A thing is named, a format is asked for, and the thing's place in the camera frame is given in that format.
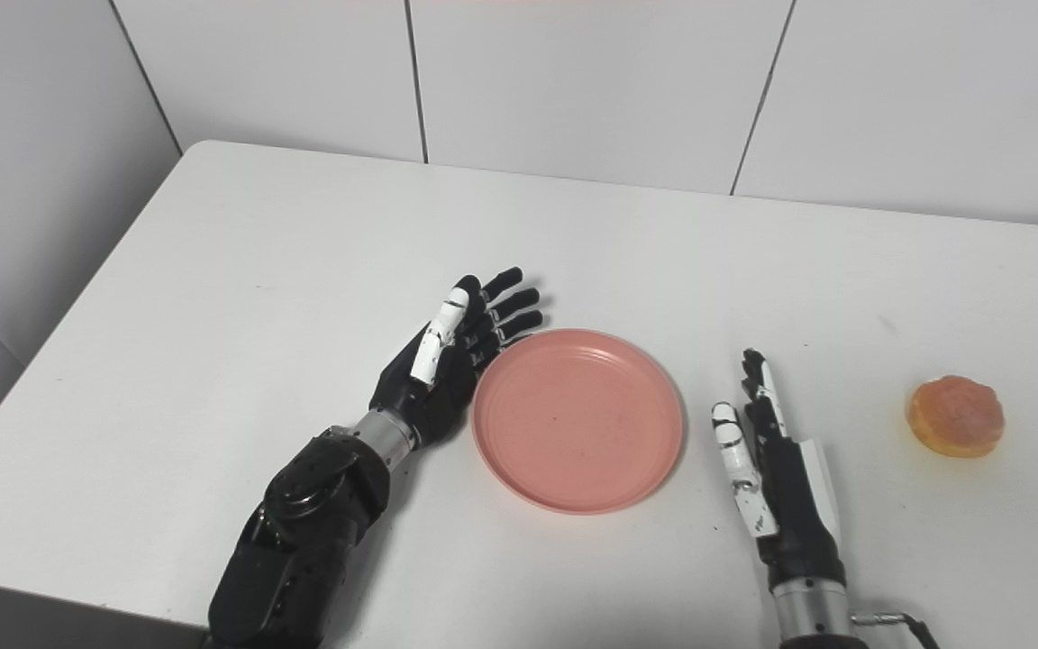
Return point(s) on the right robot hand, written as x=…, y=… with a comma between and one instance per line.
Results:
x=785, y=487

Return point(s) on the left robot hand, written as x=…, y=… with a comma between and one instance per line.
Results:
x=447, y=361

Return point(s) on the pink round plate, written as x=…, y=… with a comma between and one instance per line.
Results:
x=578, y=421

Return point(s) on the orange cream puff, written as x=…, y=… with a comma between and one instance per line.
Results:
x=956, y=416

